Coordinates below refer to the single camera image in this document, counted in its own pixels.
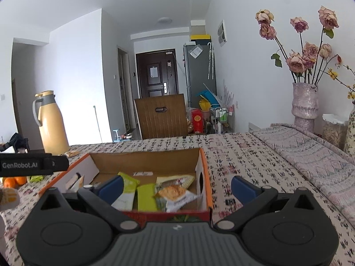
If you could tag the lime green long snack packet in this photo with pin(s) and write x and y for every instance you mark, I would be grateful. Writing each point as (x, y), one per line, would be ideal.
(145, 199)

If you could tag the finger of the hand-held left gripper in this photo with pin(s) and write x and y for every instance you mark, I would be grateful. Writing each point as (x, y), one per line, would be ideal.
(61, 163)

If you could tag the orange fruit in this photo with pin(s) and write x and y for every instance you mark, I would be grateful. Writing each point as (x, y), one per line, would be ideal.
(9, 182)
(21, 180)

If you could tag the dark brown entrance door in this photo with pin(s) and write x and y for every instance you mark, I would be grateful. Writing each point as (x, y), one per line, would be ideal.
(155, 61)

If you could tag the green and white snack packet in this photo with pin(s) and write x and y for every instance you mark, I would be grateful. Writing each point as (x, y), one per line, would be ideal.
(127, 191)

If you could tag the pink textured vase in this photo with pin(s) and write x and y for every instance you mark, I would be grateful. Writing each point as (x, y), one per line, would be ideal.
(305, 105)

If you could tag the white folded umbrella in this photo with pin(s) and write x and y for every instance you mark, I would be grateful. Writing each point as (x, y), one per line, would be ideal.
(211, 61)

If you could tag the clear jar with white lid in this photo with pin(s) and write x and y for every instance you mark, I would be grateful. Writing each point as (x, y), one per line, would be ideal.
(334, 133)

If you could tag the dried pink roses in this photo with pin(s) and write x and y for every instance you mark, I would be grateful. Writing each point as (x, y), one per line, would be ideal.
(296, 62)

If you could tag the yellow thermos jug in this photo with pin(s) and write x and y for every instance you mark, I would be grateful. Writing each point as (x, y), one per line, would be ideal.
(52, 127)

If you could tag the wooden chair back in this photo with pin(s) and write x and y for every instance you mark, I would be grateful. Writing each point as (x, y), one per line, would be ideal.
(160, 124)

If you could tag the grey refrigerator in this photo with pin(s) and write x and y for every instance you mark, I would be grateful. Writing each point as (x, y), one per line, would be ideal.
(199, 74)

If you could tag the blue plastic item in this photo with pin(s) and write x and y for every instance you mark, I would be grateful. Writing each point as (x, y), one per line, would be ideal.
(208, 96)

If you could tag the floral patterned vase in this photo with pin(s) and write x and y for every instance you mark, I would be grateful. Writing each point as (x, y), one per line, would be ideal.
(350, 135)

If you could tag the yellow flower branches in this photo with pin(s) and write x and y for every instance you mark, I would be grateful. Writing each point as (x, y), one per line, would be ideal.
(332, 74)

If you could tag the person's left hand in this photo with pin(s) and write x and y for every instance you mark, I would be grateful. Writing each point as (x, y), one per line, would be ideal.
(9, 198)

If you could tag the round ceiling lamp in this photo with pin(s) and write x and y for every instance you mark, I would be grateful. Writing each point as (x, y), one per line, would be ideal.
(165, 20)

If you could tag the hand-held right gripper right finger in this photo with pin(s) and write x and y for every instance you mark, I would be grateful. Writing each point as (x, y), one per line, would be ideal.
(244, 189)

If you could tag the orange cracker snack packet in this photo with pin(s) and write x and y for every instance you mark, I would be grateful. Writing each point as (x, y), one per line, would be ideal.
(174, 195)

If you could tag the grey patterned cloth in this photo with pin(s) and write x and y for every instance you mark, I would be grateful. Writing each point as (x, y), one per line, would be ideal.
(310, 158)

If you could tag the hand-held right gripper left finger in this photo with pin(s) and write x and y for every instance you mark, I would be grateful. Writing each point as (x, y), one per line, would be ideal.
(111, 189)

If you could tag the black bag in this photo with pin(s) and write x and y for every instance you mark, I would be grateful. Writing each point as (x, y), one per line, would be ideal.
(18, 142)

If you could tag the small brown packet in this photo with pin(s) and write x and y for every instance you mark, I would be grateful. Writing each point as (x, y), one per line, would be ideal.
(72, 153)

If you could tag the red cardboard box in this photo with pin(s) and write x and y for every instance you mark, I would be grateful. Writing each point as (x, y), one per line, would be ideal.
(111, 166)

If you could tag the yellow flat box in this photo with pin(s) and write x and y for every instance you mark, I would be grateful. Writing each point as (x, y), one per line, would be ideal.
(200, 37)

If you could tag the yellow bag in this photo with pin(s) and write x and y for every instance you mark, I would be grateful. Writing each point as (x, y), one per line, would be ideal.
(204, 104)

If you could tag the beige cardboard box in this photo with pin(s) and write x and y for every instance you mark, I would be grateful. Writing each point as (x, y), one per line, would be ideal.
(198, 27)

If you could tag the grey interior door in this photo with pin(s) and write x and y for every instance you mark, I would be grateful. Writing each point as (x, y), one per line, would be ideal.
(124, 88)

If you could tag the small green packets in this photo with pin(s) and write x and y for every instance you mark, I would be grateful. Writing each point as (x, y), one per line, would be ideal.
(36, 178)

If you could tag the red gift box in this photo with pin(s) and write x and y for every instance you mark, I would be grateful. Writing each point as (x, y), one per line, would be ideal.
(197, 120)

